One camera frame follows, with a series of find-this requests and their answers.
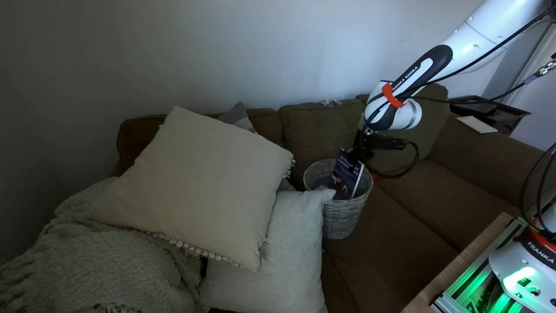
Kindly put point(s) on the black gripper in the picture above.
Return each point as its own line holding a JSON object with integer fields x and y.
{"x": 363, "y": 147}

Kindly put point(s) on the blue book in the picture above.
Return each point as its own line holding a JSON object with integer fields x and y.
{"x": 348, "y": 176}

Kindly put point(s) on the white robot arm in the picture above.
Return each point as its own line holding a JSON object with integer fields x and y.
{"x": 490, "y": 27}

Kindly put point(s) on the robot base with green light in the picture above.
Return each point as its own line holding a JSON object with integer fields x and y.
{"x": 516, "y": 272}

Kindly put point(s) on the grey wicker basket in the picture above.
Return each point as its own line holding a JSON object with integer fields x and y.
{"x": 341, "y": 214}

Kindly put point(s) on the olive green sofa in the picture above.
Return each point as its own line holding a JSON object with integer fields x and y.
{"x": 412, "y": 227}

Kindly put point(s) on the grey back pillow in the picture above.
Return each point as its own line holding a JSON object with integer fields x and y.
{"x": 238, "y": 117}

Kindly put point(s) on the light blue pillow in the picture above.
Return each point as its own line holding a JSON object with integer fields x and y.
{"x": 289, "y": 279}

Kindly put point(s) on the cream fringed pillow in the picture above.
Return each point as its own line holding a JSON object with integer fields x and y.
{"x": 203, "y": 185}

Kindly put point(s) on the wooden side table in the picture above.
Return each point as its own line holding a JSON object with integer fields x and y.
{"x": 421, "y": 303}

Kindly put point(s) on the knitted beige blanket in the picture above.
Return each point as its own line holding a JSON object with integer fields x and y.
{"x": 84, "y": 267}

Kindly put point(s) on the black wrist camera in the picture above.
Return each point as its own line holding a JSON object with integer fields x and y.
{"x": 386, "y": 143}

